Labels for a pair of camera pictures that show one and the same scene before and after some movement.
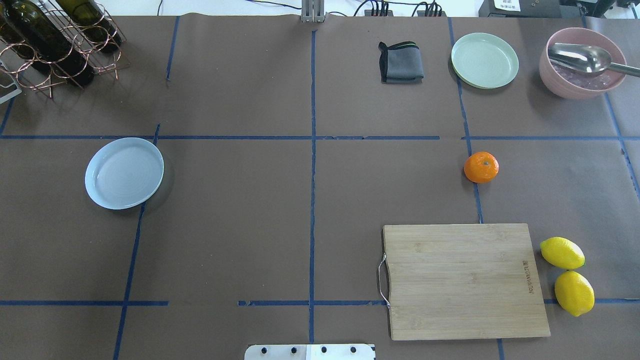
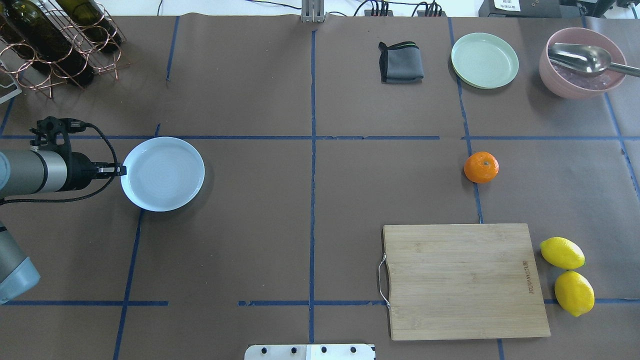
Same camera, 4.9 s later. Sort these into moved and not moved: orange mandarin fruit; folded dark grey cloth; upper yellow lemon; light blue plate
Moved: light blue plate
Not moved: upper yellow lemon; folded dark grey cloth; orange mandarin fruit
